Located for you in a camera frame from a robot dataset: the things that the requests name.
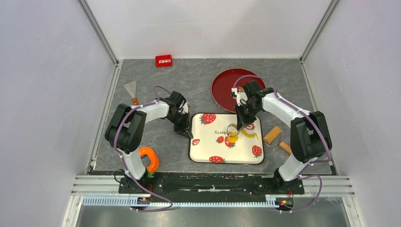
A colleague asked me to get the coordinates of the orange horseshoe magnet toy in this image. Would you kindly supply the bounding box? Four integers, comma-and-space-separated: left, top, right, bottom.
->
139, 147, 159, 177

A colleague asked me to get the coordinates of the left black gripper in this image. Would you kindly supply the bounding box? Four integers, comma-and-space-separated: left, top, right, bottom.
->
167, 112, 193, 140

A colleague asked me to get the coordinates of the aluminium frame rail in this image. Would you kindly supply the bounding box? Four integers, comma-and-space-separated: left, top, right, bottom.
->
71, 174, 355, 208

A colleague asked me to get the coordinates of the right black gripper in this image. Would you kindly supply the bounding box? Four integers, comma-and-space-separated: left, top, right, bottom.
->
235, 103, 261, 131

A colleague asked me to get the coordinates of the white strawberry tray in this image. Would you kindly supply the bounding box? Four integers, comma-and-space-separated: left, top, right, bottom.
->
189, 113, 264, 165

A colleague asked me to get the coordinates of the yellow dough scrap strip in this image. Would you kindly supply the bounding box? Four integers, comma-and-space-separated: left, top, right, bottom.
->
240, 127, 259, 140

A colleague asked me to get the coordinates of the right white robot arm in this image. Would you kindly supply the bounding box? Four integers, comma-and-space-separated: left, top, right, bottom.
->
231, 80, 332, 193

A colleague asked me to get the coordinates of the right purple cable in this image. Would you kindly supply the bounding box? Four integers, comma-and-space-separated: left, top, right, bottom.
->
232, 74, 332, 214

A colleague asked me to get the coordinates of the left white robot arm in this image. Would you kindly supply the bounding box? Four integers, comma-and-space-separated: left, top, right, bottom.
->
105, 91, 193, 193

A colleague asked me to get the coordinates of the red round plate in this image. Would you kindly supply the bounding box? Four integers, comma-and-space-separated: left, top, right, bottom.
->
211, 68, 256, 113

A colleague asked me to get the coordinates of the wooden dough roller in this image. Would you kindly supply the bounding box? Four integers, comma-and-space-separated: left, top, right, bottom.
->
263, 126, 292, 155

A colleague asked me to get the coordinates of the red toy brick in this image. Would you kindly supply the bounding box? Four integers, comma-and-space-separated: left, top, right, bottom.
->
155, 54, 173, 68

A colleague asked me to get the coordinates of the orange handled metal scraper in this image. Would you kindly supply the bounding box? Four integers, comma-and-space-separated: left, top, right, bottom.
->
123, 81, 139, 105

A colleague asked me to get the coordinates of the metal ring cutter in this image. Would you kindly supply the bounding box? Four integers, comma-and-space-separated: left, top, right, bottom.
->
226, 123, 239, 137

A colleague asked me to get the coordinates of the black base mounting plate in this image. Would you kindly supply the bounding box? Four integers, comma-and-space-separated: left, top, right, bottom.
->
118, 172, 305, 203

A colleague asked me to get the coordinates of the yellow dough piece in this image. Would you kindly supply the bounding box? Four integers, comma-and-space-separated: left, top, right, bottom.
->
227, 133, 238, 143

